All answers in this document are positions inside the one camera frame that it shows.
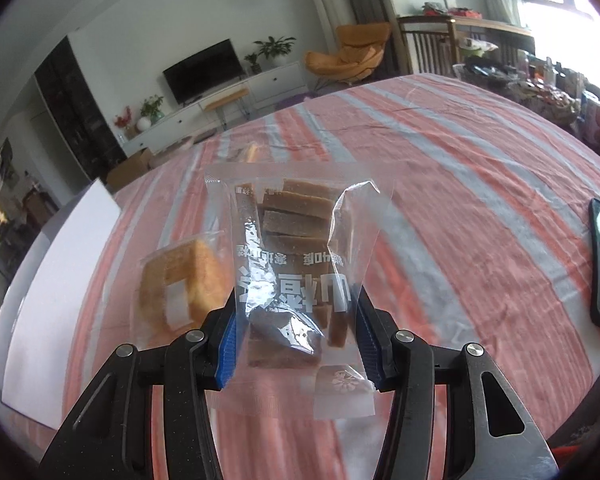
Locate wooden desk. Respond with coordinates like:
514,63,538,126
450,14,534,57

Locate dark display cabinet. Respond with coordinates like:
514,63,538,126
34,37,129,184

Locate large green potted plant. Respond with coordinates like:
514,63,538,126
252,36,297,69

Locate plant in white vase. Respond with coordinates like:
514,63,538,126
137,95,165,132

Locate orange lounge chair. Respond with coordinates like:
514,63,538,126
305,23,394,94

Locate cardboard box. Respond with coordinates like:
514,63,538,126
107,147,156,194

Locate cluttered side table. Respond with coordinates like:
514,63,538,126
452,50,588,133

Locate striped orange grey tablecloth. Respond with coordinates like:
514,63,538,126
62,74,600,480

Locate wooden stool with wire legs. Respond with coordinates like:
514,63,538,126
202,87,251,129

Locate yellow cake packet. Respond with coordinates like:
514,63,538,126
139,236,237,335

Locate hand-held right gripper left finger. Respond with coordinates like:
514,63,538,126
39,292,241,480

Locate wooden slatted chair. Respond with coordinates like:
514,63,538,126
397,15,462,79

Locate red flowers in vase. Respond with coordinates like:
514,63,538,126
113,106,134,141

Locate white television cabinet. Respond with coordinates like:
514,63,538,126
120,60,312,162

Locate black television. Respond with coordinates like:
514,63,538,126
162,39,246,107

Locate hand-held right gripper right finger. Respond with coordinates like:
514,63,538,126
352,285,561,480

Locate white board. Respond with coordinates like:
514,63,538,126
0,177,124,427

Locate clear packet of brown slices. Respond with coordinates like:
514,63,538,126
203,162,398,420

